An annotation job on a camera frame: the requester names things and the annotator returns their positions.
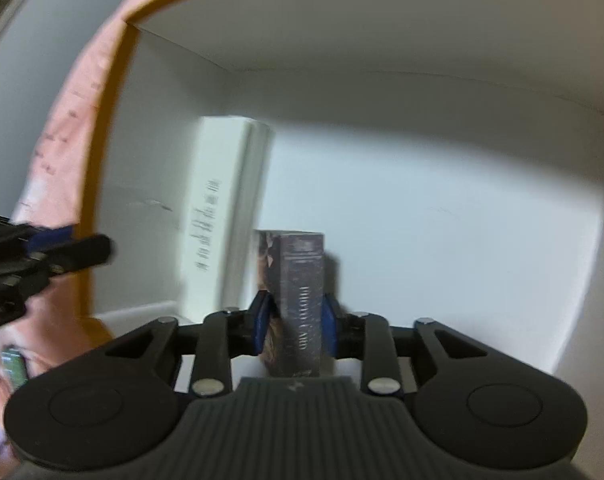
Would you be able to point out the orange-rimmed white storage box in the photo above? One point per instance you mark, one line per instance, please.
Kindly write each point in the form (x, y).
(407, 160)

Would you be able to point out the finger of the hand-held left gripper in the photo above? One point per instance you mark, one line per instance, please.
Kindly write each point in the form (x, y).
(87, 252)
(52, 238)

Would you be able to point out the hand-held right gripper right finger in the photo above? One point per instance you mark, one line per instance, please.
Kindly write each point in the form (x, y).
(329, 327)

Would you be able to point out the small green object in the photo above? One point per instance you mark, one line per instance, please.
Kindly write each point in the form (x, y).
(13, 366)

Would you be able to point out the dark hardcover book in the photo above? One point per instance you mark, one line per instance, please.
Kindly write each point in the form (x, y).
(299, 285)

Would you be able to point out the white book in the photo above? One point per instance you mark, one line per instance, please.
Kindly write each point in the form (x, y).
(212, 200)

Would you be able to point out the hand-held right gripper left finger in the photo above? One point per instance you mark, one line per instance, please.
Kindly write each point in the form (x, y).
(259, 322)

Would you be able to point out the pink cloud-print blanket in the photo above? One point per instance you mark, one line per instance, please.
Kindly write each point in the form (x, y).
(67, 150)

